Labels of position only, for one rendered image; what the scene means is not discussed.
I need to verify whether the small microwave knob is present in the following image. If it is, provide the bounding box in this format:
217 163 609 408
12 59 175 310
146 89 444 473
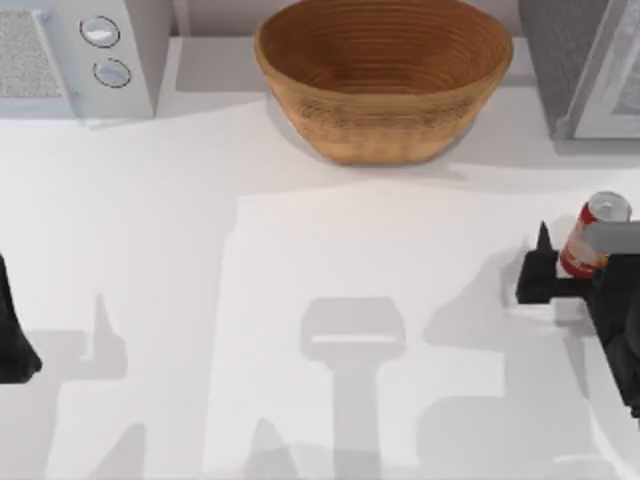
92 56 133 90

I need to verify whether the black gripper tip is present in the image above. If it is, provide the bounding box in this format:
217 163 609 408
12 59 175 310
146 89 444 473
0 253 44 387

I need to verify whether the large microwave knob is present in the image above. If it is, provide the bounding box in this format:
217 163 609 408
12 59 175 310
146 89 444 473
78 14 122 50

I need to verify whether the red and white can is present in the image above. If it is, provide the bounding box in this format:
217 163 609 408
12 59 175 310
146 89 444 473
558 191 634 279

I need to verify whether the grey cabinet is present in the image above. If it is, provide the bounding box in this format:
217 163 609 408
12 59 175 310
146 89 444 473
517 0 640 143

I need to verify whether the pale microwave oven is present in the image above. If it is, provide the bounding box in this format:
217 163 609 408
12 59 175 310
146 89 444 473
0 0 174 122

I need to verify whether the pale glass cabinet door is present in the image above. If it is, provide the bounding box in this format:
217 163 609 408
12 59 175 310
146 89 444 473
563 0 640 141

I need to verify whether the brown woven basket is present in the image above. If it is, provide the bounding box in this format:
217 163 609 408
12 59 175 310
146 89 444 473
253 0 515 167

